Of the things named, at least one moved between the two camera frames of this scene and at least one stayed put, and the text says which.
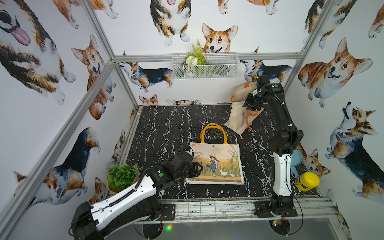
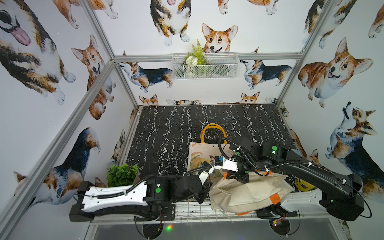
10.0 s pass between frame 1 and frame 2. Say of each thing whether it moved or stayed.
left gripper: moved
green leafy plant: stayed
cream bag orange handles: moved
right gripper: moved
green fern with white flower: stayed
